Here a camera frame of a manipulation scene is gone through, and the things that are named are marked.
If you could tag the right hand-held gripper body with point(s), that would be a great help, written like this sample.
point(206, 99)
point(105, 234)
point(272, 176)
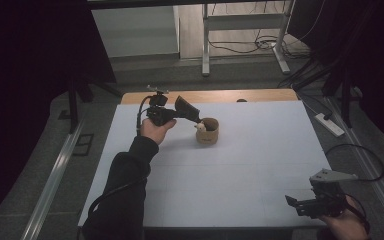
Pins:
point(328, 196)

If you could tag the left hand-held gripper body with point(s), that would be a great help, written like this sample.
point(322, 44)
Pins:
point(160, 115)

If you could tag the small white object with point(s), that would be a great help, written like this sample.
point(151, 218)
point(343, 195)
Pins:
point(201, 126)

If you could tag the brown cup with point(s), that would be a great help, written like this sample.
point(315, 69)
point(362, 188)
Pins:
point(208, 135)

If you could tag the person's left hand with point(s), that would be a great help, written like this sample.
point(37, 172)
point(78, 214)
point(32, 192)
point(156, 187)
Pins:
point(155, 131)

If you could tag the person's right hand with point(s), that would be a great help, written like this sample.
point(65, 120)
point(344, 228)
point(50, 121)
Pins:
point(345, 226)

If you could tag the wooden table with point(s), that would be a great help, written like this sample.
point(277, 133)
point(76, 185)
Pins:
point(213, 96)

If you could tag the white table cover sheet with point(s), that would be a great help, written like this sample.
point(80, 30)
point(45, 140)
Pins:
point(240, 180)

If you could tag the white power strip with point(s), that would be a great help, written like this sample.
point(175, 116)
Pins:
point(329, 125)

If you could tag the black floor plate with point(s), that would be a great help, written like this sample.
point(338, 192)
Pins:
point(84, 144)

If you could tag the white panel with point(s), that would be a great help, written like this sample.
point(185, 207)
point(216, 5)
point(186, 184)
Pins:
point(136, 31)

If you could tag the black tripod stand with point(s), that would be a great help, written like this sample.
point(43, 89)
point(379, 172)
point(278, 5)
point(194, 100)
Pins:
point(345, 93)
point(73, 100)

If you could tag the white metal stand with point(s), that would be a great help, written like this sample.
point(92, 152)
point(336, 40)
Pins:
point(243, 21)

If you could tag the black curtain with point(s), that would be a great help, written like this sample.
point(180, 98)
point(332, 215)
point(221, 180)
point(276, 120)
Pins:
point(363, 36)
point(36, 43)

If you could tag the aluminium floor rail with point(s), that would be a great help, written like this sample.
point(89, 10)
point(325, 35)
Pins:
point(370, 160)
point(51, 186)

